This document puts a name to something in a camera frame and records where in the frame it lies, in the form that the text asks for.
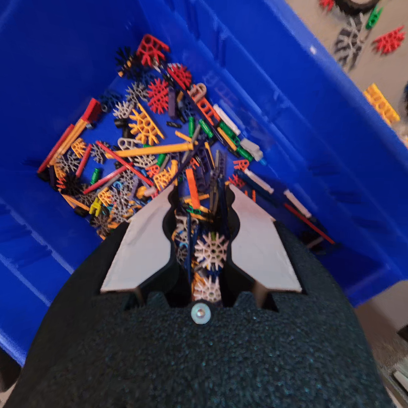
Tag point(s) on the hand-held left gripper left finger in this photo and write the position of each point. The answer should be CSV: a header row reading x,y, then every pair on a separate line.
x,y
140,248

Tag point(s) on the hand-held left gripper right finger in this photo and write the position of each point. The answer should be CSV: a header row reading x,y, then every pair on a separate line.
x,y
264,251

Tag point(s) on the pile of toy parts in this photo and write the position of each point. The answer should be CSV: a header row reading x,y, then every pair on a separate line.
x,y
143,143

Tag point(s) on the blue plastic bin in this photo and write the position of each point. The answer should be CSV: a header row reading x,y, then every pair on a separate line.
x,y
287,127

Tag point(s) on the orange half-circle connector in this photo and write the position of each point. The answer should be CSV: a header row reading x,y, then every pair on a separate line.
x,y
381,103

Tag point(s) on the grey half-circle connector stack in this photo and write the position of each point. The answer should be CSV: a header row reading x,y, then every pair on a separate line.
x,y
349,43

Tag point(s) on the red fan connector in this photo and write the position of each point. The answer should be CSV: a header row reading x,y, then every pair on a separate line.
x,y
326,3
389,40

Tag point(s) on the small green connector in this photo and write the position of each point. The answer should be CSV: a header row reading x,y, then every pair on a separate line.
x,y
373,17

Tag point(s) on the black rubber tyre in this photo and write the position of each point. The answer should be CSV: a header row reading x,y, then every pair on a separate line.
x,y
357,4

